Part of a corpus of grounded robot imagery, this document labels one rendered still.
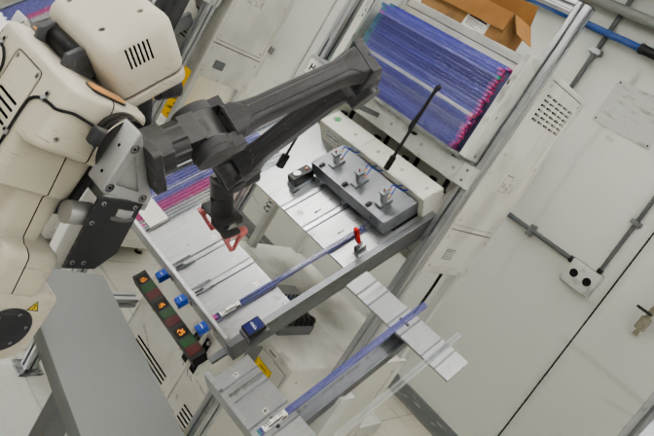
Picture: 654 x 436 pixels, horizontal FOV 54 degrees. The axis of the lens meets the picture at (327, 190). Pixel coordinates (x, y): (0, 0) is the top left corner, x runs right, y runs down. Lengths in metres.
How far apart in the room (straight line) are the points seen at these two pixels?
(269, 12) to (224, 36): 0.25
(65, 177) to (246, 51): 1.95
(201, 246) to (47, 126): 0.88
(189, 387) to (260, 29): 1.64
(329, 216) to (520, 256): 1.62
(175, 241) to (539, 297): 1.95
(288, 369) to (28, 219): 0.95
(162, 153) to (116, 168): 0.08
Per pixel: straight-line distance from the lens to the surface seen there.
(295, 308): 1.71
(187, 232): 1.94
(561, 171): 3.34
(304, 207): 1.95
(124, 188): 1.08
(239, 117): 1.16
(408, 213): 1.88
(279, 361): 1.97
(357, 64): 1.27
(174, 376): 2.31
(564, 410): 3.31
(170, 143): 1.08
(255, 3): 3.01
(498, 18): 2.33
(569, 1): 1.93
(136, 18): 1.16
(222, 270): 1.82
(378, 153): 2.00
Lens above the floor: 1.53
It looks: 13 degrees down
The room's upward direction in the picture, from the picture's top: 31 degrees clockwise
